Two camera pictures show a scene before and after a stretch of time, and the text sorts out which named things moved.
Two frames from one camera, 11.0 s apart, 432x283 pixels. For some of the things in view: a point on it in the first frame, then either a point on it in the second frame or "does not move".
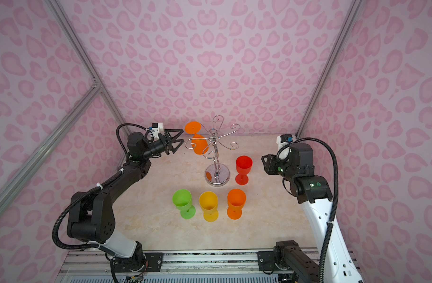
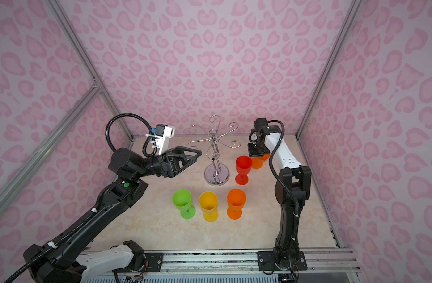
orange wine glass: x=199 y=144 to x=257 y=162
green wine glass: x=183 y=200 does not move
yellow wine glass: x=209 y=203 does not move
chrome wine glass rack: x=216 y=174 does not move
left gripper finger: x=167 y=130 to x=182 y=158
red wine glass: x=244 y=165 does not move
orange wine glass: x=236 y=200 does not move
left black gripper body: x=157 y=147 to x=157 y=167
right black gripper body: x=278 y=167 to x=257 y=150
